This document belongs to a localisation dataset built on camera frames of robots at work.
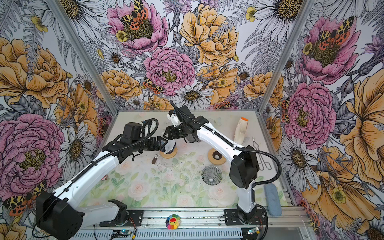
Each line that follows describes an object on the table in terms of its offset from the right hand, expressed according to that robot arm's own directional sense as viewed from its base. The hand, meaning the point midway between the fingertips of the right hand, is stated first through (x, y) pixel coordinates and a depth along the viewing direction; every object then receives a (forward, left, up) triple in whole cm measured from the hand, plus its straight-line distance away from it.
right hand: (169, 139), depth 79 cm
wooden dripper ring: (-1, -23, -20) cm, 30 cm away
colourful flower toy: (-34, -2, -19) cm, 39 cm away
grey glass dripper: (-13, -22, -18) cm, 31 cm away
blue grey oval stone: (-26, -52, -19) cm, 61 cm away
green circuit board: (-37, +20, -21) cm, 47 cm away
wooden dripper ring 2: (-4, 0, -10) cm, 10 cm away
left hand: (-3, +4, -2) cm, 6 cm away
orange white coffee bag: (+19, -45, -18) cm, 52 cm away
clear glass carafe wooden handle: (-2, +6, -21) cm, 22 cm away
